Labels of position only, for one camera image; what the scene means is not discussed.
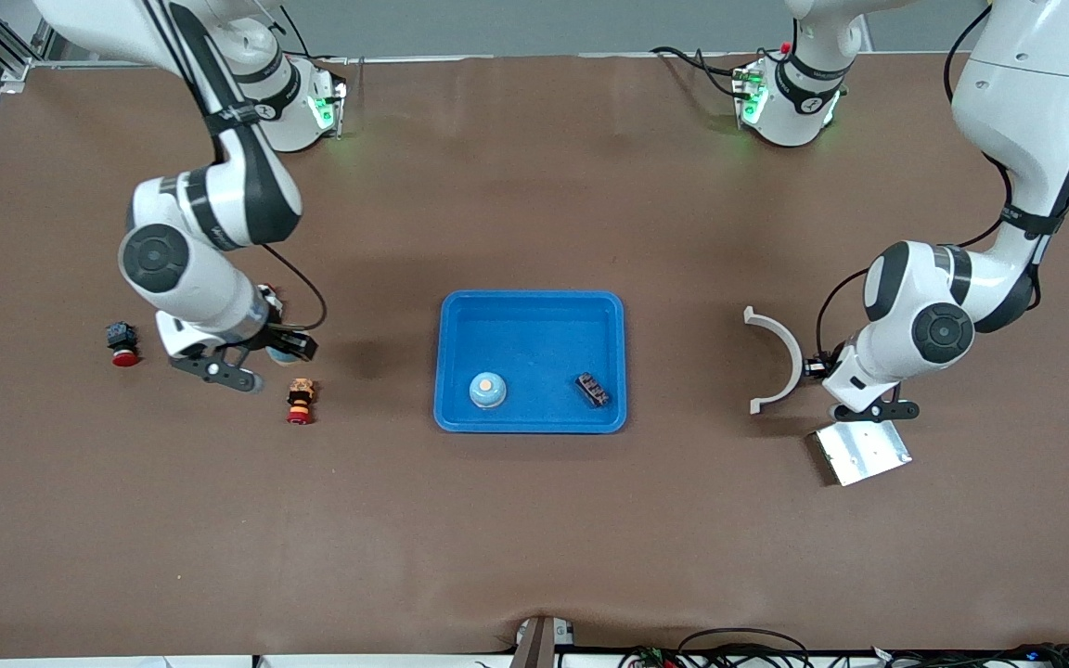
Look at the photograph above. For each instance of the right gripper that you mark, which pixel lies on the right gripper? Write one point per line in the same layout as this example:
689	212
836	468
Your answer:
279	340

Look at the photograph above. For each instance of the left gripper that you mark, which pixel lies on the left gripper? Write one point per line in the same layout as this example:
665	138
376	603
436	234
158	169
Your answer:
818	367

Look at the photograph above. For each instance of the light blue service bell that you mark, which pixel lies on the light blue service bell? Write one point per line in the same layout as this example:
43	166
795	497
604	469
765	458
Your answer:
488	394
282	360

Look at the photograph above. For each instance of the black terminal block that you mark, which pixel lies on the black terminal block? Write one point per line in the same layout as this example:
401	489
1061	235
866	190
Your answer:
590	388

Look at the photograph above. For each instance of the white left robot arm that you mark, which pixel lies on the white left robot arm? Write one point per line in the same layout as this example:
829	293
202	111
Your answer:
915	288

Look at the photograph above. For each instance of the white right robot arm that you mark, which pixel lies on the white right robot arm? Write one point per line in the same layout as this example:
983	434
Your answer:
191	278

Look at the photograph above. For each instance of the white circuit breaker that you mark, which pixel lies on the white circuit breaker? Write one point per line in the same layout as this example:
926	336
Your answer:
272	299

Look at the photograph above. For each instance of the orange and red push button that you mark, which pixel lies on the orange and red push button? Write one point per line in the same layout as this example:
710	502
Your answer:
300	401

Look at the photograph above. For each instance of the silver metal plate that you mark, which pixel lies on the silver metal plate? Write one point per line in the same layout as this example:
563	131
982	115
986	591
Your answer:
864	455

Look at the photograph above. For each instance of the red emergency stop button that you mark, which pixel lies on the red emergency stop button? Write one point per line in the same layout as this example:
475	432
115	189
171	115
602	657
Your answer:
123	345

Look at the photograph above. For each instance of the blue plastic tray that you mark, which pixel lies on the blue plastic tray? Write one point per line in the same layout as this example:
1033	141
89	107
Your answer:
534	353

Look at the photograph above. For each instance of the white curved plastic bracket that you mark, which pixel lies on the white curved plastic bracket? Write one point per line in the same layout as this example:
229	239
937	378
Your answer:
796	357

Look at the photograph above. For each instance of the metal clamp bracket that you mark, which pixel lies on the metal clamp bracket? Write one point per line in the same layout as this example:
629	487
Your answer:
534	645

